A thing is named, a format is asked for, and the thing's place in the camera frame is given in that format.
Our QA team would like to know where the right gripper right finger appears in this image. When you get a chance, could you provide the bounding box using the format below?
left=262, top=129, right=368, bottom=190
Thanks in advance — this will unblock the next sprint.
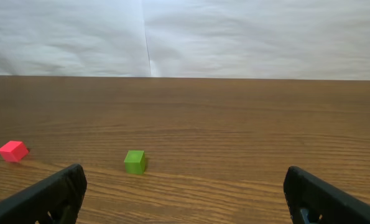
left=283, top=166, right=370, bottom=224

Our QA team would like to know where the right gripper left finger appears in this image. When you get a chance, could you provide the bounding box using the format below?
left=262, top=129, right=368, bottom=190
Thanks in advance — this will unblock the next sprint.
left=0, top=164, right=88, bottom=224

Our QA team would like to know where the green cube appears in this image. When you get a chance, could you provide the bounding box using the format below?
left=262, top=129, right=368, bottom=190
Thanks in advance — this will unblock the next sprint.
left=123, top=150, right=147, bottom=175

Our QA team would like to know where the red cube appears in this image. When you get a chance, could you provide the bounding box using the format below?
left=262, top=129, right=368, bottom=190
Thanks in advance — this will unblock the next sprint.
left=0, top=140, right=30, bottom=163

